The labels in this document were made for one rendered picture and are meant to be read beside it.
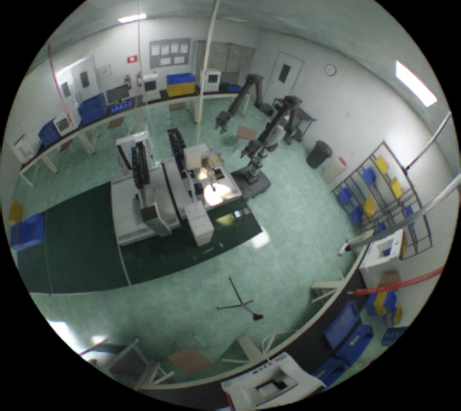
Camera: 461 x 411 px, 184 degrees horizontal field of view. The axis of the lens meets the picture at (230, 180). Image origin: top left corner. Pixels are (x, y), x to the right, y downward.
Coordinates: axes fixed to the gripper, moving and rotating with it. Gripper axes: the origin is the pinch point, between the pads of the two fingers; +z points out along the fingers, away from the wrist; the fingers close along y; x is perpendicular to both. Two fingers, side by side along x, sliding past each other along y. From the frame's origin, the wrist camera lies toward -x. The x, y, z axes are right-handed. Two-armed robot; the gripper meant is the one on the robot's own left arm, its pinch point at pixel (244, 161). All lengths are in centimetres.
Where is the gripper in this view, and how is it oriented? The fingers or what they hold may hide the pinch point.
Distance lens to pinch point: 122.7
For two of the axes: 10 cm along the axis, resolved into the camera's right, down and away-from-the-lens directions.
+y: 5.4, 7.5, -3.9
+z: -5.7, 6.6, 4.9
